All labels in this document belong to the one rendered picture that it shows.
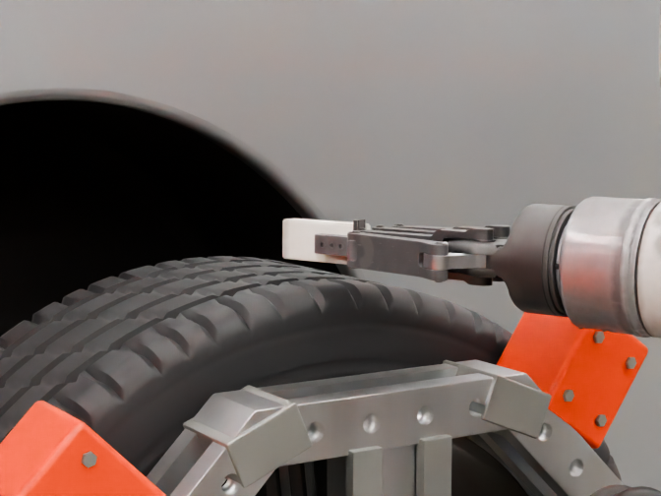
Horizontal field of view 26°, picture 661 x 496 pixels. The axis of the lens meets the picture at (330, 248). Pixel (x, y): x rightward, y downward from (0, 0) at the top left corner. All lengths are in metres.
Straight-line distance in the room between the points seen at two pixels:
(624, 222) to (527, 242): 0.07
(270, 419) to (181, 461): 0.07
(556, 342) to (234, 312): 0.25
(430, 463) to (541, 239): 0.18
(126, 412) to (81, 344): 0.11
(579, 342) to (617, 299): 0.16
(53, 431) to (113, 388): 0.10
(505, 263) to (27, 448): 0.33
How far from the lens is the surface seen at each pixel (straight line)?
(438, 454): 1.01
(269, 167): 1.46
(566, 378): 1.07
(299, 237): 1.08
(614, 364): 1.10
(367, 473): 0.97
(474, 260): 0.97
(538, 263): 0.95
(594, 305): 0.93
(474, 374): 1.04
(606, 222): 0.93
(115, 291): 1.14
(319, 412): 0.95
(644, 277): 0.91
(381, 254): 1.00
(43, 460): 0.88
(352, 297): 1.06
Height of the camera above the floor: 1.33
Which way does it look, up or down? 7 degrees down
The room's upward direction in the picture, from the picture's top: straight up
